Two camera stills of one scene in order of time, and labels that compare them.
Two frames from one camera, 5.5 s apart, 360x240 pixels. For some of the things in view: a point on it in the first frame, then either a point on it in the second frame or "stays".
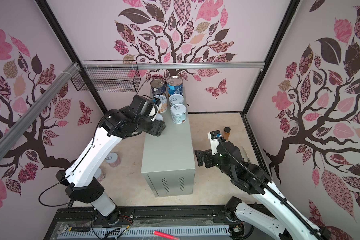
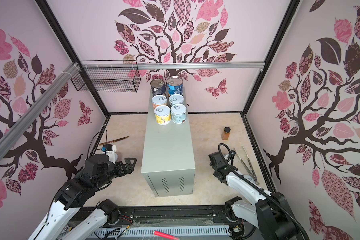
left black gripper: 157,126 → 130,168
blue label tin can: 174,85 stays
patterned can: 176,99 stays
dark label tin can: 158,86 stays
